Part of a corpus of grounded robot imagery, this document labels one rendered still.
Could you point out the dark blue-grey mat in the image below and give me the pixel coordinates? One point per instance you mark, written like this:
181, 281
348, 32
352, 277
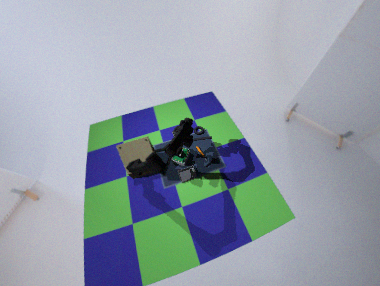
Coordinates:
170, 176

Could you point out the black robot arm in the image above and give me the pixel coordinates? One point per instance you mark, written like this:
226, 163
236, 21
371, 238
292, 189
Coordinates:
153, 163

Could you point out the green circuit board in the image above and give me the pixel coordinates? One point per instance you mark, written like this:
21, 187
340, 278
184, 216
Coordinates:
185, 152

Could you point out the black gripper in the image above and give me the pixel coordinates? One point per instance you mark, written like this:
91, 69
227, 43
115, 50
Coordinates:
179, 150

